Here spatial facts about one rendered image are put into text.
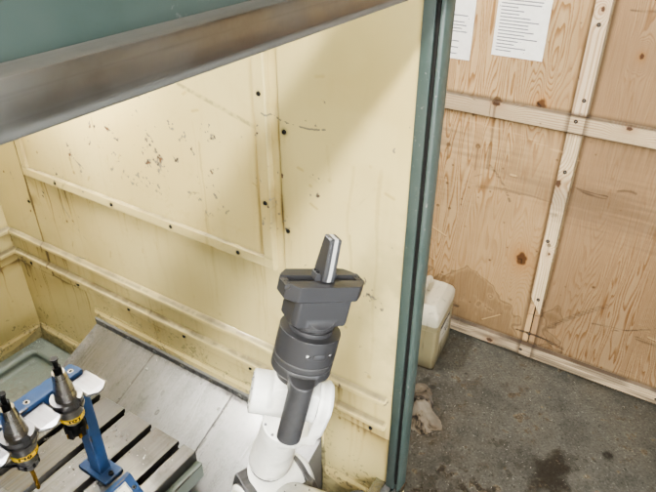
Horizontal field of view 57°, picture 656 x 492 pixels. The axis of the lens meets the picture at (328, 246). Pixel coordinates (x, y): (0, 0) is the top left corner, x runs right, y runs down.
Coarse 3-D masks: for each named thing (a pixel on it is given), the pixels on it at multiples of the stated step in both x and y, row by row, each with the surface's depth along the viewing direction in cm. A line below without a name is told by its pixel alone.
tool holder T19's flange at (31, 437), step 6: (24, 420) 118; (30, 426) 116; (0, 432) 115; (30, 432) 115; (36, 432) 117; (0, 438) 114; (24, 438) 114; (30, 438) 115; (36, 438) 116; (6, 444) 113; (12, 444) 113; (18, 444) 113; (24, 444) 115; (12, 450) 114; (18, 450) 114; (24, 450) 114
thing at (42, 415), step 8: (40, 408) 121; (48, 408) 121; (24, 416) 120; (32, 416) 120; (40, 416) 120; (48, 416) 120; (56, 416) 120; (40, 424) 118; (48, 424) 118; (56, 424) 118
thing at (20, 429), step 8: (0, 408) 111; (16, 408) 112; (0, 416) 111; (8, 416) 111; (16, 416) 112; (8, 424) 111; (16, 424) 112; (24, 424) 114; (8, 432) 112; (16, 432) 113; (24, 432) 114; (8, 440) 113; (16, 440) 113
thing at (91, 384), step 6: (84, 372) 130; (90, 372) 130; (78, 378) 128; (84, 378) 128; (90, 378) 128; (96, 378) 128; (78, 384) 127; (84, 384) 127; (90, 384) 127; (96, 384) 127; (102, 384) 127; (84, 390) 125; (90, 390) 125; (96, 390) 126
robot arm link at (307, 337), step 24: (288, 288) 79; (312, 288) 79; (336, 288) 81; (360, 288) 83; (288, 312) 82; (312, 312) 81; (336, 312) 83; (288, 336) 82; (312, 336) 82; (336, 336) 85; (288, 360) 83; (312, 360) 82
